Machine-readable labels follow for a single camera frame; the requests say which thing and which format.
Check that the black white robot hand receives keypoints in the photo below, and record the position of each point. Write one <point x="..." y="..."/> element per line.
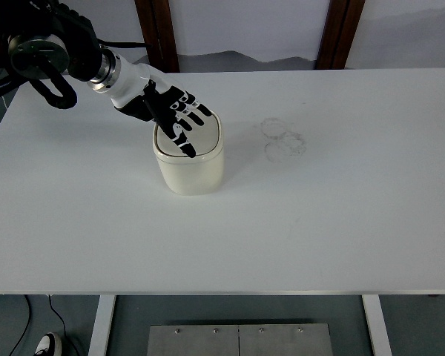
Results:
<point x="148" y="94"/>

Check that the cream plastic trash can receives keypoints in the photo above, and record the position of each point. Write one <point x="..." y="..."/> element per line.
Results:
<point x="202" y="174"/>

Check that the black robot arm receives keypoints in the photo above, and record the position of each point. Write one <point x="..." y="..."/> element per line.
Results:
<point x="41" y="40"/>

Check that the left white table leg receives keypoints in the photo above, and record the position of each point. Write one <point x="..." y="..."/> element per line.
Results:
<point x="102" y="326"/>

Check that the white table leg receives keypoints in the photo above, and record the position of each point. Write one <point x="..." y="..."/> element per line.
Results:
<point x="102" y="326"/>
<point x="376" y="325"/>

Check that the black white sneaker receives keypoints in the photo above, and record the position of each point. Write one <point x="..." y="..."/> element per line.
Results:
<point x="49" y="345"/>

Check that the right white table leg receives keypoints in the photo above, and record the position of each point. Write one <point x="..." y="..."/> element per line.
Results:
<point x="376" y="325"/>

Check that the left brown wooden post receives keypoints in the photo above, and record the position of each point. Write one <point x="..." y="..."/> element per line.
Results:
<point x="157" y="31"/>

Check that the brown wooden post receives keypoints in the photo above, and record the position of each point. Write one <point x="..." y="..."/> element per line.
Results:
<point x="338" y="34"/>
<point x="157" y="31"/>

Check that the right brown wooden post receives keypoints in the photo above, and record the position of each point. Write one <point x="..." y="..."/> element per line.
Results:
<point x="338" y="34"/>

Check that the grey metal base plate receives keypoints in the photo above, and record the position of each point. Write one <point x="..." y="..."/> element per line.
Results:
<point x="248" y="339"/>

